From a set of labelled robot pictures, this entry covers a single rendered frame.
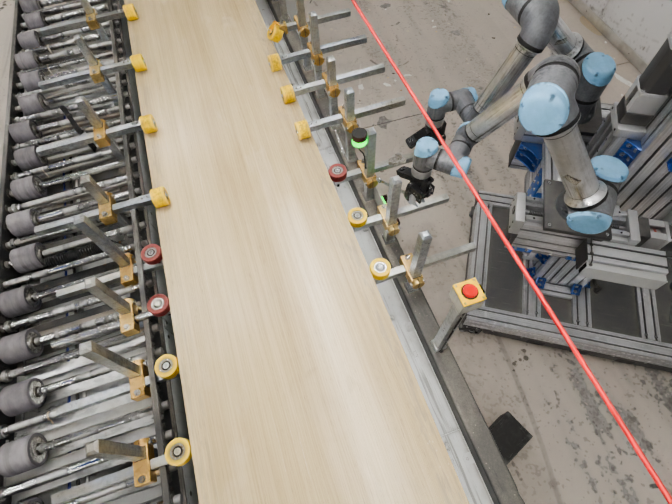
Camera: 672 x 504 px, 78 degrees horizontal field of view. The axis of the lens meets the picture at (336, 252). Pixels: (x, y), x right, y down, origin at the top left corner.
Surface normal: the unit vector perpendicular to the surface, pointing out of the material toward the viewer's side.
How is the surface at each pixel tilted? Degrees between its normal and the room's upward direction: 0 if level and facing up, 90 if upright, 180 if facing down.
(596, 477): 0
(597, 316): 0
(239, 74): 0
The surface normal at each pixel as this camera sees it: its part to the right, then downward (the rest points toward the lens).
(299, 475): -0.04, -0.48
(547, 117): -0.54, 0.70
